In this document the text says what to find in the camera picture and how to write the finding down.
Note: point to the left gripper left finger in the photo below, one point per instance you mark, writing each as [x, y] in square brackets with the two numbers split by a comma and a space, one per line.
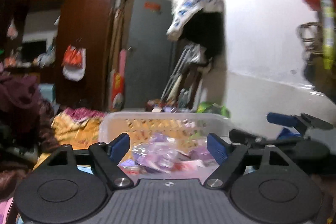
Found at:
[105, 159]

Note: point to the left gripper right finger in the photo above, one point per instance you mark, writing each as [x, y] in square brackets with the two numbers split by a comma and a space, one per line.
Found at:
[230, 158]

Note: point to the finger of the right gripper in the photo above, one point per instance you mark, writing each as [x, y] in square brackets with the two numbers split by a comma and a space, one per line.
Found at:
[286, 133]
[299, 122]

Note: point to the dark red box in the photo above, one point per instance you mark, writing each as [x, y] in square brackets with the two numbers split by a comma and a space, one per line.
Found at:
[158, 156]

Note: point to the red pink box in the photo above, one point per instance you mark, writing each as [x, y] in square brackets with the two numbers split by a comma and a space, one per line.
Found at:
[195, 166]

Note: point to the yellow patterned cloth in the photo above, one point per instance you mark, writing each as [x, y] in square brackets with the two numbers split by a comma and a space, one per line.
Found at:
[78, 134]

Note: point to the green white plastic bag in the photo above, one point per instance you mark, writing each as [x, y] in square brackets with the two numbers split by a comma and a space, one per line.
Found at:
[213, 108]

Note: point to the hanging brown bag cluster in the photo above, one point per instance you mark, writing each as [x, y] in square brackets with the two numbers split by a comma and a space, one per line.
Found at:
[323, 80]

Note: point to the clear plastic basket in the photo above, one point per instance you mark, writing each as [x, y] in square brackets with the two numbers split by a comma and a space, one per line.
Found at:
[185, 128]

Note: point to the folded metal drying rack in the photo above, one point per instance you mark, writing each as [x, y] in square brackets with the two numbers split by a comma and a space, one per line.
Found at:
[192, 55]

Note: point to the dark maroon clothes pile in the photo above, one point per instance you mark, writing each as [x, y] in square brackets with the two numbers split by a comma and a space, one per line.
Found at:
[23, 123]

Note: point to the orange white plastic bag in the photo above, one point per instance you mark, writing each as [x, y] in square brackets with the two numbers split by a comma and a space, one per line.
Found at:
[74, 63]

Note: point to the black monitor screen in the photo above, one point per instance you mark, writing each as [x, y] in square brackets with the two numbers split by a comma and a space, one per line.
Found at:
[31, 50]

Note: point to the white black hanging jacket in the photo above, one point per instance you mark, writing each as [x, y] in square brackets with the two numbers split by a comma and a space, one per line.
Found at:
[199, 22]

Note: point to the grey metal door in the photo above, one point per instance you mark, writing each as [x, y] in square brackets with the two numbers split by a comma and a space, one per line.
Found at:
[149, 53]

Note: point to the dark red wooden wardrobe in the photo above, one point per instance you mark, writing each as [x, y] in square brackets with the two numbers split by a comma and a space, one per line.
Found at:
[83, 24]

